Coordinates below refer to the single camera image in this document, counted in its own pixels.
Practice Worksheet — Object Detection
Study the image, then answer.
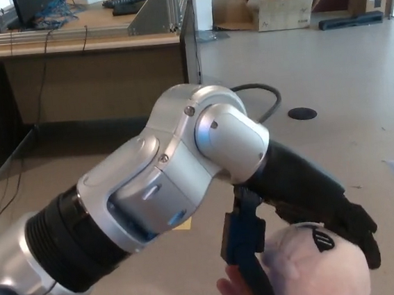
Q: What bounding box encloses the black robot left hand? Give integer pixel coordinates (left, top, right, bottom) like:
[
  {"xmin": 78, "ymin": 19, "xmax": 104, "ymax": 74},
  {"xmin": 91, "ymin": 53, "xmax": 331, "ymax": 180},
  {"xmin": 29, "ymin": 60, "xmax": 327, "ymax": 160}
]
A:
[{"xmin": 210, "ymin": 130, "xmax": 385, "ymax": 295}]

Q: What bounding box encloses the person's bare hand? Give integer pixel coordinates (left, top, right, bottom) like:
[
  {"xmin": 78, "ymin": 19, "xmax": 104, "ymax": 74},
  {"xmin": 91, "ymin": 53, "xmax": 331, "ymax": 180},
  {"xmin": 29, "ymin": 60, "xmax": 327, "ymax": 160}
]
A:
[{"xmin": 214, "ymin": 263, "xmax": 261, "ymax": 295}]

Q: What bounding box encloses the pink plush dumpling toy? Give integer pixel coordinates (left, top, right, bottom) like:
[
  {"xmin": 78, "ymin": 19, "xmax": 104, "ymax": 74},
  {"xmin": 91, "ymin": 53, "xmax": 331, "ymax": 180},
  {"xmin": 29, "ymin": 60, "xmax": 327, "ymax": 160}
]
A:
[{"xmin": 255, "ymin": 217, "xmax": 372, "ymax": 295}]

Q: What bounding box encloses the black round floor cover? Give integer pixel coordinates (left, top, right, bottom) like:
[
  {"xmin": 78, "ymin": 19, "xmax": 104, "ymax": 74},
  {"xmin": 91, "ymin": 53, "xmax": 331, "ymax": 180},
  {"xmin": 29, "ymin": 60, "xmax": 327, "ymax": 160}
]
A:
[{"xmin": 287, "ymin": 106, "xmax": 318, "ymax": 122}]

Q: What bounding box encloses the yellow paper sheet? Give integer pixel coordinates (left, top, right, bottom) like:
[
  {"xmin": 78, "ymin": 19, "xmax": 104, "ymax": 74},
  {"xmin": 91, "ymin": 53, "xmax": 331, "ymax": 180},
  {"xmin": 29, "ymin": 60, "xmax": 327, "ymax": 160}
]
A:
[{"xmin": 174, "ymin": 217, "xmax": 194, "ymax": 233}]

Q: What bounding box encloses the dark blue flat bag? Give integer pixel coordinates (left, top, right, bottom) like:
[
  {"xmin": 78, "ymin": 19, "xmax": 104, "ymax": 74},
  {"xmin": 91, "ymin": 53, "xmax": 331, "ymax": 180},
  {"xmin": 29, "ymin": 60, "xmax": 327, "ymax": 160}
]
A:
[{"xmin": 317, "ymin": 10, "xmax": 385, "ymax": 33}]

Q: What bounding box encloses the large open cardboard box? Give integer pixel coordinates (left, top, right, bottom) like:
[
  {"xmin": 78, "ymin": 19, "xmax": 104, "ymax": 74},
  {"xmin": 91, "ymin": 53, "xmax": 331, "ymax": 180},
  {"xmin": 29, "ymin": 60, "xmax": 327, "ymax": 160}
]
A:
[{"xmin": 242, "ymin": 0, "xmax": 326, "ymax": 35}]

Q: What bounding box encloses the crumpled clear plastic bag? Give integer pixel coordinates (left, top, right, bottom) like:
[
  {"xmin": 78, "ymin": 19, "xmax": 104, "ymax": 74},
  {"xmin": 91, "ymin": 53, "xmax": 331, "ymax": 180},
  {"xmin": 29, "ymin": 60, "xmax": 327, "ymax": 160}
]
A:
[{"xmin": 196, "ymin": 28, "xmax": 231, "ymax": 44}]

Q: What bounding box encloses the wooden desk with dark sides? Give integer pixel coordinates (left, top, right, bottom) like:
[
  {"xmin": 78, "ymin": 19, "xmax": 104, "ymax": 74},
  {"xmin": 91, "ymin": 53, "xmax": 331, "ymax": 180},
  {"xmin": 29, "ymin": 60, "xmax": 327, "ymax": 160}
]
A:
[{"xmin": 0, "ymin": 0, "xmax": 211, "ymax": 181}]

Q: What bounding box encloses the flat black device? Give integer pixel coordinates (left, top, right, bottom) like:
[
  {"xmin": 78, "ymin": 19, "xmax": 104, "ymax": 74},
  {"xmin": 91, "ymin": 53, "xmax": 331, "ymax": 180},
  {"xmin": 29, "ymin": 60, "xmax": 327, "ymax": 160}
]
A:
[{"xmin": 111, "ymin": 2, "xmax": 145, "ymax": 17}]

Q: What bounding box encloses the black keyboard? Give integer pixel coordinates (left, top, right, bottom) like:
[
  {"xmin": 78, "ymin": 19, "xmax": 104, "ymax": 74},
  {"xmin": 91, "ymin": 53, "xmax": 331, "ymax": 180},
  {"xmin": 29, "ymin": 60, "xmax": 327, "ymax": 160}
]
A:
[{"xmin": 101, "ymin": 0, "xmax": 152, "ymax": 10}]

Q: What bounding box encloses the black monitor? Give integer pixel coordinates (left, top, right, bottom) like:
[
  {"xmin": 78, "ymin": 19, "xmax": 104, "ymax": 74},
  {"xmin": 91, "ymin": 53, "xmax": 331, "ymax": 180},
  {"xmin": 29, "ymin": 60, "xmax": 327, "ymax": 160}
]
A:
[{"xmin": 4, "ymin": 0, "xmax": 64, "ymax": 33}]

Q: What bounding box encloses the black robot wrist cable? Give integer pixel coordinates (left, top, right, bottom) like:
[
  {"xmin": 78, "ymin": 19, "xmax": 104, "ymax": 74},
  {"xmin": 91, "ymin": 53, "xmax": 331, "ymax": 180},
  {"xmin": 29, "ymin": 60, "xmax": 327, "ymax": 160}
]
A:
[{"xmin": 231, "ymin": 82, "xmax": 284, "ymax": 126}]

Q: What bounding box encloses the aluminium profile frame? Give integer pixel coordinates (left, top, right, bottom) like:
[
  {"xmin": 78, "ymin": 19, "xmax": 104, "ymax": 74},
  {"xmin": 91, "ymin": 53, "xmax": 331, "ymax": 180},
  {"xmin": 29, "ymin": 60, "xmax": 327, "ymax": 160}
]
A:
[{"xmin": 0, "ymin": 0, "xmax": 199, "ymax": 51}]

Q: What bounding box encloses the short thin black cable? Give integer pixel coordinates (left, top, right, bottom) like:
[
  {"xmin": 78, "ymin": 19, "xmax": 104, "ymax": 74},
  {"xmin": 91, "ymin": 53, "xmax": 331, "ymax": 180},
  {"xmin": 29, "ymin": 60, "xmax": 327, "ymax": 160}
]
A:
[{"xmin": 79, "ymin": 25, "xmax": 92, "ymax": 54}]

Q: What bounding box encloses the blue cable bundle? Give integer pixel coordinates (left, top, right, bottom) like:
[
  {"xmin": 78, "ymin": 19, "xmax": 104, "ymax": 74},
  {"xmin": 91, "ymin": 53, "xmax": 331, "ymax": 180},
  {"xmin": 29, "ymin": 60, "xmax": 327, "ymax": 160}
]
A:
[{"xmin": 32, "ymin": 0, "xmax": 85, "ymax": 31}]

